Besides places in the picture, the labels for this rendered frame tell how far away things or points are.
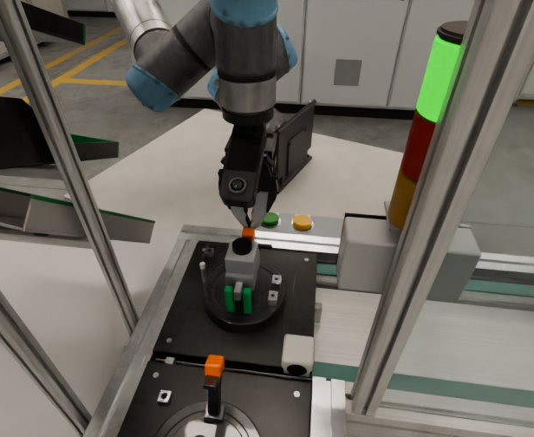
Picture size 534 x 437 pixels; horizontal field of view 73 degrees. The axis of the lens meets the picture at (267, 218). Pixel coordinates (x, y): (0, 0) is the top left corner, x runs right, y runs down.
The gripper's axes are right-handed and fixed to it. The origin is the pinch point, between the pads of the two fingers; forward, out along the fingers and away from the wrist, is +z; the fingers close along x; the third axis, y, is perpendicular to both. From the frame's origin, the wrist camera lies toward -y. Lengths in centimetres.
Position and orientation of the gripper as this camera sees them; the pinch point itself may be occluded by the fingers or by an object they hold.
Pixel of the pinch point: (250, 226)
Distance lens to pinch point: 60.7
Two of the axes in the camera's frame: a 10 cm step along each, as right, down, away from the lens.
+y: 1.3, -6.3, 7.6
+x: -9.9, -0.9, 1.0
